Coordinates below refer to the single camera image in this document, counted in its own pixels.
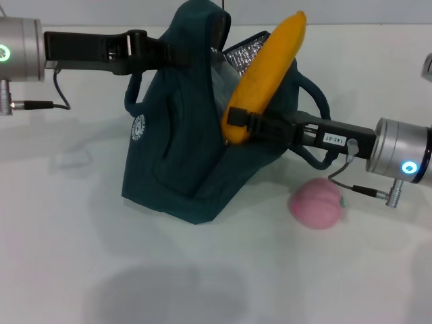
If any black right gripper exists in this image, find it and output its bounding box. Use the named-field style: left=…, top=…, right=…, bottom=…
left=227, top=107, right=376, bottom=159

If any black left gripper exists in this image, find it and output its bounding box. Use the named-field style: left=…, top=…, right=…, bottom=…
left=45, top=29, right=203, bottom=77

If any clear food container blue seal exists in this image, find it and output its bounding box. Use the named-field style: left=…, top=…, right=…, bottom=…
left=211, top=47, right=244, bottom=116

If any yellow toy banana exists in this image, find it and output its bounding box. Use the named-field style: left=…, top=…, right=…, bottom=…
left=221, top=10, right=308, bottom=146

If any dark teal insulated lunch bag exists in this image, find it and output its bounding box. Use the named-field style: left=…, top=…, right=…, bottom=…
left=121, top=0, right=333, bottom=225

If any pink toy peach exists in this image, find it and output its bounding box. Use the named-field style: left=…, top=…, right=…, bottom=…
left=288, top=178, right=348, bottom=230

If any right arm cable with plug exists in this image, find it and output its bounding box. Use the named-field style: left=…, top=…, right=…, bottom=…
left=327, top=138, right=404, bottom=209

